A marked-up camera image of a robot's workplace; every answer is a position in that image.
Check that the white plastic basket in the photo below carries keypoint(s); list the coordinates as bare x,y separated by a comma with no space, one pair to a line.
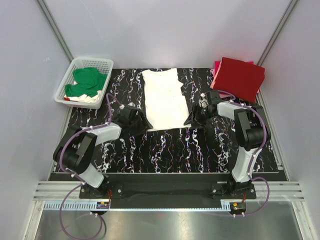
102,64

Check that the green t shirt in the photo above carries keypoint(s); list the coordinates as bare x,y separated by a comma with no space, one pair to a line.
88,81

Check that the folded red t shirt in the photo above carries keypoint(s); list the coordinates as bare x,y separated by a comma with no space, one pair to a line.
240,78

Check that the red white garment in basket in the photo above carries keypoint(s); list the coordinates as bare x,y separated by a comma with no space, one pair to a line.
84,98

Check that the slotted cable duct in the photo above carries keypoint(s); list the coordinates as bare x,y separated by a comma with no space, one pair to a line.
69,205

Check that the right aluminium frame post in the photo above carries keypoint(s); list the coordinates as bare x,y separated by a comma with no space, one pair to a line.
278,30

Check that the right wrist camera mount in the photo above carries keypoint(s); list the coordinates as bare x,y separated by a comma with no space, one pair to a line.
203,102

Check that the aluminium frame post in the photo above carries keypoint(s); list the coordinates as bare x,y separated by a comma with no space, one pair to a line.
55,28
278,30

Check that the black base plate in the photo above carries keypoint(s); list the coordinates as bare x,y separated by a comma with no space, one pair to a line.
169,188

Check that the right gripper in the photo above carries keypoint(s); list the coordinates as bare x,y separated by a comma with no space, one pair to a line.
190,119

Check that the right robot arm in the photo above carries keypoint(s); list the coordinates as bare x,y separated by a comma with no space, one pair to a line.
251,132

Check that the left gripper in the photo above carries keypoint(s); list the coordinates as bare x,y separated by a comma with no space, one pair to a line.
144,122

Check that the white t shirt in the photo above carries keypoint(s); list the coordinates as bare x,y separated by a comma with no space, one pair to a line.
165,106

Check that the left aluminium frame post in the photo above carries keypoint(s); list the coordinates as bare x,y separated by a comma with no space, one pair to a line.
55,28

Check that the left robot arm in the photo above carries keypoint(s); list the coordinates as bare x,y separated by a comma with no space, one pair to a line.
75,150

